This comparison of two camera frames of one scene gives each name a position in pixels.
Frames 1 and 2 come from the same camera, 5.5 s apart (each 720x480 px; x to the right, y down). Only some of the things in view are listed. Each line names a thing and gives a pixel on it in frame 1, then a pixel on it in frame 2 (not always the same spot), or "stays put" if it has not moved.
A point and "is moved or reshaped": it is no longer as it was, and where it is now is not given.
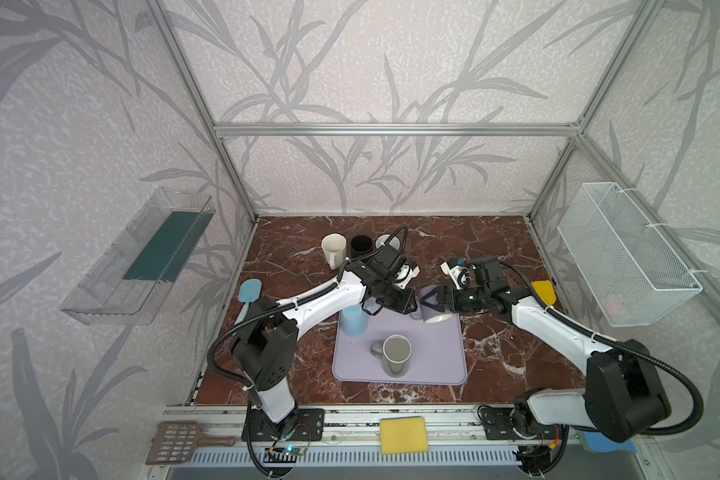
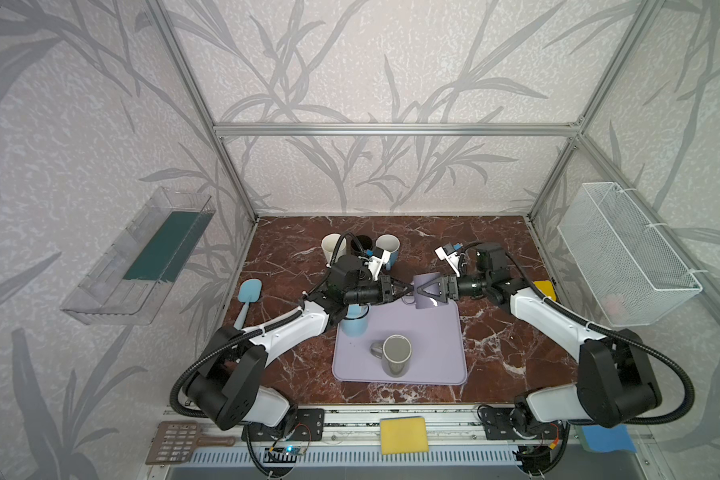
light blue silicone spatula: (249, 292) stays put
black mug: (361, 245) stays put
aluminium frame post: (178, 42) stays put
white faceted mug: (334, 247) stays put
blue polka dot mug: (382, 239) is moved or reshaped
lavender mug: (426, 312) to (423, 301)
